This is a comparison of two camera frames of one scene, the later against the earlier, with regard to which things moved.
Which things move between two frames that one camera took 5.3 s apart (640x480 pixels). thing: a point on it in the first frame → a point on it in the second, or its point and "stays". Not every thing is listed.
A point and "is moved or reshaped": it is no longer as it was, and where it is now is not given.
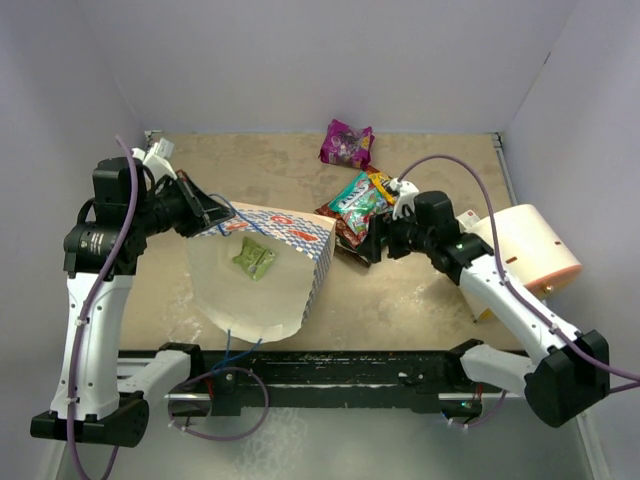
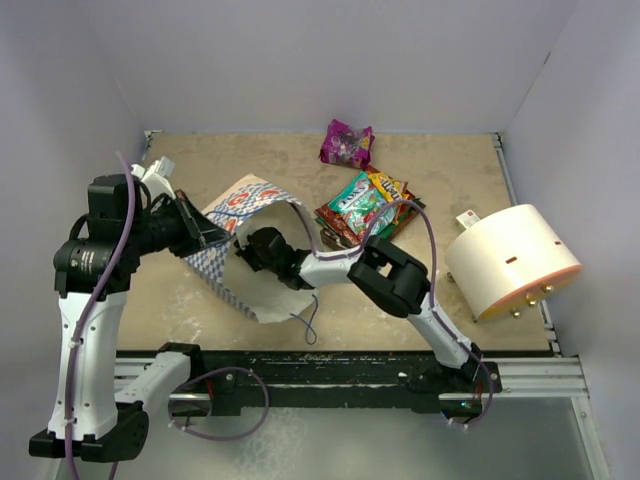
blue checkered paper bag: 256,273 is moved or reshaped
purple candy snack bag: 346,145 stays
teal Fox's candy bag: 359,201 stays
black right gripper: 372,248 → 244,253
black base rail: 419,380 stays
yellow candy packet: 382,181 stays
